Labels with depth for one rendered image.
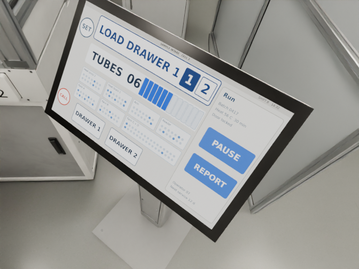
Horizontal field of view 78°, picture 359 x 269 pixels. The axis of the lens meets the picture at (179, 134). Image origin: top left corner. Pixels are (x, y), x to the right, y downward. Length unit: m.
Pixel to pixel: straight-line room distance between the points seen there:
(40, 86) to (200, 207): 0.64
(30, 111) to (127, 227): 0.82
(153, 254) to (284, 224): 0.86
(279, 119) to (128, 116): 0.30
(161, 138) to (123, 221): 1.03
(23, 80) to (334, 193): 1.95
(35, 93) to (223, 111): 0.67
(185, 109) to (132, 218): 1.09
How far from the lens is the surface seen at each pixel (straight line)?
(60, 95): 0.62
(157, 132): 0.46
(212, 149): 0.42
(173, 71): 0.44
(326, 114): 1.04
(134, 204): 1.46
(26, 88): 0.90
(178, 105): 0.44
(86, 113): 0.56
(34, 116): 1.04
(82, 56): 0.57
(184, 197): 0.47
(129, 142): 0.50
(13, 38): 0.77
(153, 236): 1.42
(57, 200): 1.61
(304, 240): 1.75
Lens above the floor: 1.44
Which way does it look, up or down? 56 degrees down
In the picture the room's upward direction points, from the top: 12 degrees clockwise
